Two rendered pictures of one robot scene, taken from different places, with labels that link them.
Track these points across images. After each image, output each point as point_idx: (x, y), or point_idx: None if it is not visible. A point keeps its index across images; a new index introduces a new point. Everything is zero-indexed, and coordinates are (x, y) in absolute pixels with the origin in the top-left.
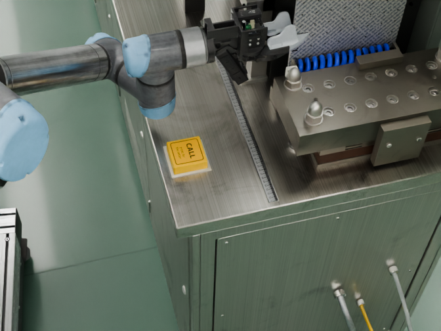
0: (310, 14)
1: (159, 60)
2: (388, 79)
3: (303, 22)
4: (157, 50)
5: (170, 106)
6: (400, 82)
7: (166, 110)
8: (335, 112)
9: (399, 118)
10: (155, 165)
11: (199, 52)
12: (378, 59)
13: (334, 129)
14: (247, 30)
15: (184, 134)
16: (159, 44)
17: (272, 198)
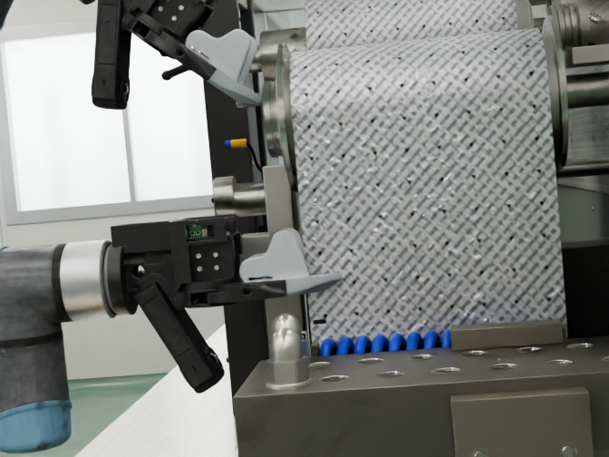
0: (335, 224)
1: (7, 275)
2: (514, 354)
3: (323, 244)
4: (9, 257)
5: (41, 417)
6: (540, 355)
7: (31, 424)
8: (347, 379)
9: (504, 385)
10: None
11: (87, 266)
12: (497, 326)
13: (323, 390)
14: (182, 220)
15: None
16: (17, 251)
17: None
